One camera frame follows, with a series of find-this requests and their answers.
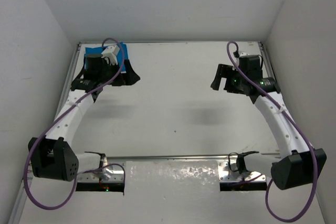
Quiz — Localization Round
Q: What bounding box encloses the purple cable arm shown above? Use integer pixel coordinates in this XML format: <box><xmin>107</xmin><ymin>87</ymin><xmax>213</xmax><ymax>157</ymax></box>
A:
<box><xmin>226</xmin><ymin>40</ymin><xmax>319</xmax><ymax>221</ymax></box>
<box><xmin>23</xmin><ymin>37</ymin><xmax>126</xmax><ymax>210</ymax></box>

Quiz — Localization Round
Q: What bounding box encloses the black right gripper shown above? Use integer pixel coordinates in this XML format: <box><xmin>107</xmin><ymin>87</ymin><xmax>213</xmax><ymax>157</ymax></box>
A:
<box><xmin>211</xmin><ymin>63</ymin><xmax>247</xmax><ymax>94</ymax></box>

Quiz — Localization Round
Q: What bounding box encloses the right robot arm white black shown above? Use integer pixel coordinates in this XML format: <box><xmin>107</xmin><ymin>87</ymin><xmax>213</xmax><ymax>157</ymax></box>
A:
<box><xmin>211</xmin><ymin>55</ymin><xmax>327</xmax><ymax>190</ymax></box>

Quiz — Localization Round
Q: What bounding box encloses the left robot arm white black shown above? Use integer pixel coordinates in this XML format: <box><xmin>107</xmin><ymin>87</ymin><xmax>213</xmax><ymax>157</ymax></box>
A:
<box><xmin>28</xmin><ymin>51</ymin><xmax>140</xmax><ymax>182</ymax></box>

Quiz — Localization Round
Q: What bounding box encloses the silver metal base rail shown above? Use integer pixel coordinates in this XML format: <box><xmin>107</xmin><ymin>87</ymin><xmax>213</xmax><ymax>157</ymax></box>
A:
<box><xmin>78</xmin><ymin>154</ymin><xmax>267</xmax><ymax>185</ymax></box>

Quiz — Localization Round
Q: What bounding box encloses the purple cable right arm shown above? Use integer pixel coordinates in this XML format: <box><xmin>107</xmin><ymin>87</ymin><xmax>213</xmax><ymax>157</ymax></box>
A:
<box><xmin>226</xmin><ymin>40</ymin><xmax>319</xmax><ymax>221</ymax></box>

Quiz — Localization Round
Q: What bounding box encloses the blue t shirt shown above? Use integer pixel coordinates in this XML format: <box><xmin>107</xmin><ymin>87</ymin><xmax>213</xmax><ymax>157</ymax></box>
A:
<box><xmin>84</xmin><ymin>42</ymin><xmax>130</xmax><ymax>73</ymax></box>

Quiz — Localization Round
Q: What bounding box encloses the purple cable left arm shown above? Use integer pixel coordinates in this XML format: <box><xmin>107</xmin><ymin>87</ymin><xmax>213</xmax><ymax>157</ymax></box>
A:
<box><xmin>23</xmin><ymin>37</ymin><xmax>126</xmax><ymax>210</ymax></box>

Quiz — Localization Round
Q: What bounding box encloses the white front cover panel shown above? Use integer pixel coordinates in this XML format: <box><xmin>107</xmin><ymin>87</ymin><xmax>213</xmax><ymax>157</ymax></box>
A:
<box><xmin>124</xmin><ymin>161</ymin><xmax>219</xmax><ymax>195</ymax></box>

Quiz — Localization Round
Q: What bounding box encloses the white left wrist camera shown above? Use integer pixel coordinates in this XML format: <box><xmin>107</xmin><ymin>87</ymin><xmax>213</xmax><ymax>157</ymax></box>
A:
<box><xmin>101</xmin><ymin>45</ymin><xmax>120</xmax><ymax>65</ymax></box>

